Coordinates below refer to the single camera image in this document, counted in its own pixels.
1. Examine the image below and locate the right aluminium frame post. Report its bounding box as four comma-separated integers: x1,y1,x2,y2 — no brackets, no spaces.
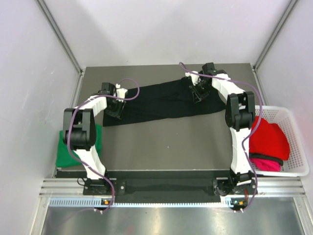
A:
252,0,299,72

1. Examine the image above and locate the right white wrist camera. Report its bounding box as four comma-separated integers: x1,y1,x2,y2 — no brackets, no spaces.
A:
185,71,201,86

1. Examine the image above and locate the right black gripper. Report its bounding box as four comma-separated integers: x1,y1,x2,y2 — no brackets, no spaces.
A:
189,80,213,103

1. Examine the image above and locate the black t-shirt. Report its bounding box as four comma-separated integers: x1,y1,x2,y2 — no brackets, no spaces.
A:
103,77,225,127

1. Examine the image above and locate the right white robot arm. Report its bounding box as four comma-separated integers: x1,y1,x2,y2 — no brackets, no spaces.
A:
185,63,255,196

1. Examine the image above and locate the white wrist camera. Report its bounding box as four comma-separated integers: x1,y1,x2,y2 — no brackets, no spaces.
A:
114,83,128,102
185,71,201,86

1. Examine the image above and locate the pink t-shirt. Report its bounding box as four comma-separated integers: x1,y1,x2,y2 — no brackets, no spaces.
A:
251,158,281,172

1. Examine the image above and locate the white plastic laundry basket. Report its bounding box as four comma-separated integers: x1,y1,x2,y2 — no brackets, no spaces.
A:
255,105,310,177

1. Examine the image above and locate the white slotted cable duct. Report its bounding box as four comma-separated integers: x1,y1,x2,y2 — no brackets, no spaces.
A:
49,197,244,208

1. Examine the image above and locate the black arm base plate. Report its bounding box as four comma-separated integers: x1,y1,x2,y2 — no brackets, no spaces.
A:
82,170,257,196

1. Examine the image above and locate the red t-shirt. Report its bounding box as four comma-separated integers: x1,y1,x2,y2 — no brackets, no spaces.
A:
249,118,291,161

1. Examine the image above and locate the aluminium frame post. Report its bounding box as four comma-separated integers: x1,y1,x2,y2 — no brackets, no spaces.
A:
252,0,299,72
35,0,83,74

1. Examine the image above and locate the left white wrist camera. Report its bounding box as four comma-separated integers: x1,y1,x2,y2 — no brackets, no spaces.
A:
114,83,128,102

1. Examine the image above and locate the folded green t-shirt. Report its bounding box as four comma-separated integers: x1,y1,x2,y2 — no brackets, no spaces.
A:
56,124,102,168

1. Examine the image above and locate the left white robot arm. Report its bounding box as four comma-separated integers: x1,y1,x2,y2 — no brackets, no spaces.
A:
63,83,128,195

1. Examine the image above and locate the left aluminium frame post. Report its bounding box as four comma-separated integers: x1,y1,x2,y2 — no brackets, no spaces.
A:
35,0,83,74

